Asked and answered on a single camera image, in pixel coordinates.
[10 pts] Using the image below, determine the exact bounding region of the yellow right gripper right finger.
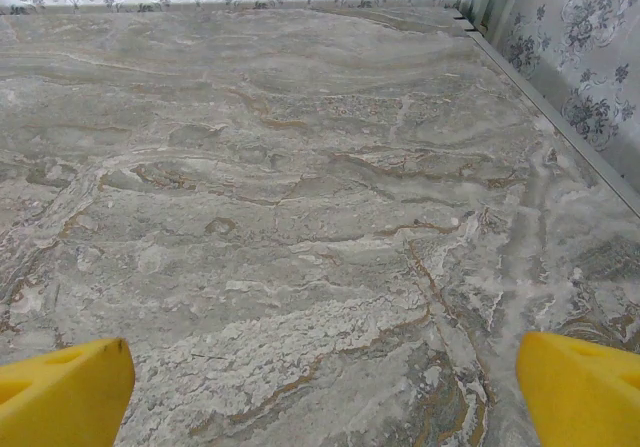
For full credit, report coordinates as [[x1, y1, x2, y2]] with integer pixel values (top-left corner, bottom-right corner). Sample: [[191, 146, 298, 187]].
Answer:
[[516, 330, 640, 447]]

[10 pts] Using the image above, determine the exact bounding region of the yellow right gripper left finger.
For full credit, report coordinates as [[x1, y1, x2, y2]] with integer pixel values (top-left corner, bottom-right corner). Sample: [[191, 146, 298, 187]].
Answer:
[[0, 336, 137, 447]]

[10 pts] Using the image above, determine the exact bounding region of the aluminium table edge rail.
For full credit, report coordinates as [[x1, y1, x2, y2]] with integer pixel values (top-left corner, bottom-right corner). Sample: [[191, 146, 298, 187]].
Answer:
[[449, 6, 640, 216]]

